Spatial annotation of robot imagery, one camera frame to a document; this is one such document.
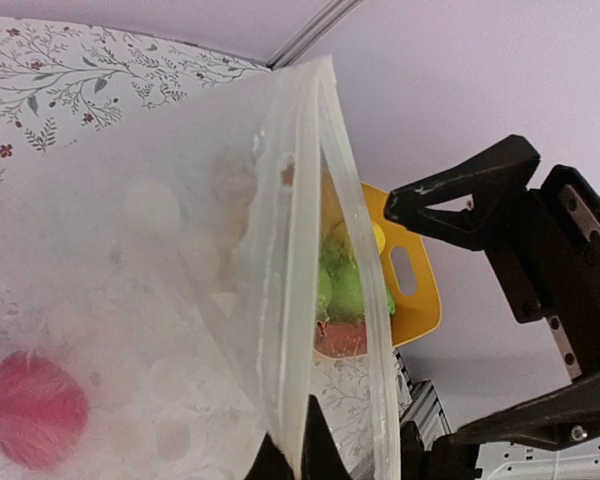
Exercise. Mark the clear zip top bag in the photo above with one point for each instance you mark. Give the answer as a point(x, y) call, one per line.
point(171, 269)

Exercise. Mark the yellow plastic basket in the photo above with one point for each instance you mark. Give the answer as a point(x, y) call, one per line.
point(405, 263)

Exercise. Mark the red apple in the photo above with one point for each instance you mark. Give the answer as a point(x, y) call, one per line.
point(43, 411)
point(338, 340)

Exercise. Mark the right aluminium post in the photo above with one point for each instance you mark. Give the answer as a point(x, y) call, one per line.
point(318, 26)

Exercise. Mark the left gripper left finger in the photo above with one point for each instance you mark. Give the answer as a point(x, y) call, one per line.
point(469, 204)

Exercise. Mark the floral tablecloth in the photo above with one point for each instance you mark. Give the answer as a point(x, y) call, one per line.
point(64, 83)

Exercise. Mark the aluminium front rail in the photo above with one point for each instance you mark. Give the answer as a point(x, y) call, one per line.
point(499, 460)

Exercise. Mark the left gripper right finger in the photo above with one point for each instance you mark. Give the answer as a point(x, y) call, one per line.
point(556, 421)

